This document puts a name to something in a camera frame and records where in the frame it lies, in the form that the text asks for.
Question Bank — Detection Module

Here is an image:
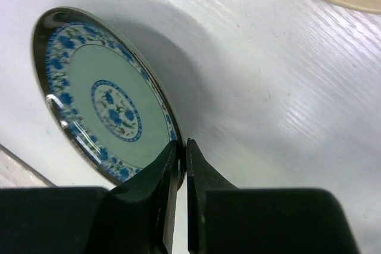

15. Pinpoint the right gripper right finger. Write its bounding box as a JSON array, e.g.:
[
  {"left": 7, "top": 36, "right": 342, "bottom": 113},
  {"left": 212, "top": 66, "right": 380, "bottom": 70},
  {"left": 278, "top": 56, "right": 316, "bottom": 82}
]
[{"left": 185, "top": 139, "right": 240, "bottom": 253}]

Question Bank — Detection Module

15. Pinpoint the blue green floral plate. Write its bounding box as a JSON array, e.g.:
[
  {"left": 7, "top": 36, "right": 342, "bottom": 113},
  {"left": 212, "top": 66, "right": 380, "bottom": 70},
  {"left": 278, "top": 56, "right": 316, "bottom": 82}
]
[{"left": 32, "top": 7, "right": 185, "bottom": 184}]

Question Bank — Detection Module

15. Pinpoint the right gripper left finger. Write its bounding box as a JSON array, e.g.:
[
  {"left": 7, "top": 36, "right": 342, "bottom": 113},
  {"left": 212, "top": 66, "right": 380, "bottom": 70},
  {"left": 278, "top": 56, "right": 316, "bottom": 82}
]
[{"left": 107, "top": 140, "right": 179, "bottom": 253}]

